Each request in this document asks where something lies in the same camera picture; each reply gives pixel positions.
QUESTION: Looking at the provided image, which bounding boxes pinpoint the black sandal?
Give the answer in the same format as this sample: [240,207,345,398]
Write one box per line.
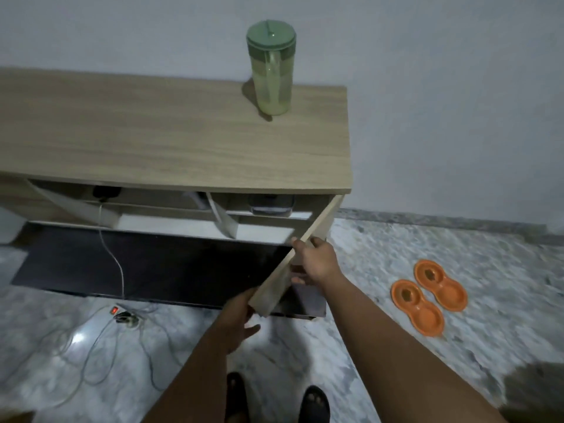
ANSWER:
[225,372,250,423]
[299,385,331,423]

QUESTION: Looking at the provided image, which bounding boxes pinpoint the green plastic water jug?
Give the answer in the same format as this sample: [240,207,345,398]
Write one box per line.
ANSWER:
[246,19,297,117]

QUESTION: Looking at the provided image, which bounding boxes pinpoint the black flap cabinet door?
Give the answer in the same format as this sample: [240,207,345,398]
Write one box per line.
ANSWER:
[11,224,328,320]

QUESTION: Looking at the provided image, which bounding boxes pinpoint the orange double pet bowl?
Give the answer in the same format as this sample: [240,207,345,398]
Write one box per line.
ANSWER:
[390,279,445,338]
[413,259,469,313]

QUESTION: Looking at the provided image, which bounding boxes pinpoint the white charger cable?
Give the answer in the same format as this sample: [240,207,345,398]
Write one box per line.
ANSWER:
[98,202,127,301]

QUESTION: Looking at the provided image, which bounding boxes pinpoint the person's left hand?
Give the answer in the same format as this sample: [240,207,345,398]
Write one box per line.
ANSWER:
[219,287,262,354]

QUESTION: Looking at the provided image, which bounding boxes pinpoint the white cabinet support strap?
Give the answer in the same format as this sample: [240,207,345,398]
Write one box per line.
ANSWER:
[205,192,240,239]
[26,179,121,229]

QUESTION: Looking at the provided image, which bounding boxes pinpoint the light wooden cabinet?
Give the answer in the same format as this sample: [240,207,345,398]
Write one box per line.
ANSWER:
[0,67,353,245]

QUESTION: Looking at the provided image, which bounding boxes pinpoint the clear container with dark lid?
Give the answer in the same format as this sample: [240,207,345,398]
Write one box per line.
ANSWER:
[247,194,296,217]

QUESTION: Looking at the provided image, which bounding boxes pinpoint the person's right forearm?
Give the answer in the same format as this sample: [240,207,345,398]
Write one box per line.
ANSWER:
[321,274,508,423]

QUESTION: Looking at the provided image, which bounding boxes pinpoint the grey floor cable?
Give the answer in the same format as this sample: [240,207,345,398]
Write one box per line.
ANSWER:
[0,304,183,410]

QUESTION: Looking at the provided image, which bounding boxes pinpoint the power strip with red switch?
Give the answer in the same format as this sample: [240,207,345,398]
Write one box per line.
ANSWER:
[109,305,141,328]

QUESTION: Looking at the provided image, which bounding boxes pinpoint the black charger adapter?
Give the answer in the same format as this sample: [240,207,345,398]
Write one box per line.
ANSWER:
[92,186,122,203]

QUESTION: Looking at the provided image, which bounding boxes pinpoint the light wooden cabinet door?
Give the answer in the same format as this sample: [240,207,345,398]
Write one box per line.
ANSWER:
[248,194,345,318]

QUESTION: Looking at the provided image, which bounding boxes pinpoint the person's left forearm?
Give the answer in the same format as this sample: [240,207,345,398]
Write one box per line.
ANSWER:
[140,343,239,423]

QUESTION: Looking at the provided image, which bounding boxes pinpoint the person's right hand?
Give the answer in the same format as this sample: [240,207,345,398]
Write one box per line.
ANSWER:
[290,236,341,288]

